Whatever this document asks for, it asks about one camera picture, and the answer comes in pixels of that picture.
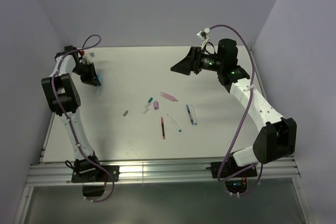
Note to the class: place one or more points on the white light blue pen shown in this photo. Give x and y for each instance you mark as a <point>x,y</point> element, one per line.
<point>193,115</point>

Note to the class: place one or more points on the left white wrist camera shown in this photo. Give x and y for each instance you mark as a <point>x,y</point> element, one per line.
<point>88,54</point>

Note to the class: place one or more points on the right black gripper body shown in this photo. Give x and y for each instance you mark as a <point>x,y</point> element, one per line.
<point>203,61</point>

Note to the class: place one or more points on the pink highlighter pen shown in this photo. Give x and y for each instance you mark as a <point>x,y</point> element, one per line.
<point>168,96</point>

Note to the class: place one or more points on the aluminium frame rail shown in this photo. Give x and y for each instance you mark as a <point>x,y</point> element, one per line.
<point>155,171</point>

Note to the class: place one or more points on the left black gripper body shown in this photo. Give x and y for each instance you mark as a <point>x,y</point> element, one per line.
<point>79,68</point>

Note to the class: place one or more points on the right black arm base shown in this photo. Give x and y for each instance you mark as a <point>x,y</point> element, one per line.
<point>239,186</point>

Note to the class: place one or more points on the white teal marker pen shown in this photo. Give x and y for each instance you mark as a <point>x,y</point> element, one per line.
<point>175,123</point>

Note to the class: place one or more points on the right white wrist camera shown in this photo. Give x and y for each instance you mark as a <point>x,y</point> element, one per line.
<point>203,36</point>

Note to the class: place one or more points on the purple highlighter cap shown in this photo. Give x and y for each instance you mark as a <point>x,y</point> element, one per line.
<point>156,105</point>

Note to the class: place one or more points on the red gel pen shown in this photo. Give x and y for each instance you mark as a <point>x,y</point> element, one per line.
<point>163,129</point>

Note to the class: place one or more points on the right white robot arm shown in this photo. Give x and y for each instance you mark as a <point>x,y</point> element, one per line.
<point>277,135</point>

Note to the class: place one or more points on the light blue highlighter pen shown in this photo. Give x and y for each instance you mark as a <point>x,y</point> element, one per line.
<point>98,90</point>

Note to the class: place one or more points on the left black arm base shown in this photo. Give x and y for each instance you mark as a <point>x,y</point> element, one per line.
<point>93,179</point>

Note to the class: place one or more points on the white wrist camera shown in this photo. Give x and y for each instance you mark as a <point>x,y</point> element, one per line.
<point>203,36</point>
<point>88,54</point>

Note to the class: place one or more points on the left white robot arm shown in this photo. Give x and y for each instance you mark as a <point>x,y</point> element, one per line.
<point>63,99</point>

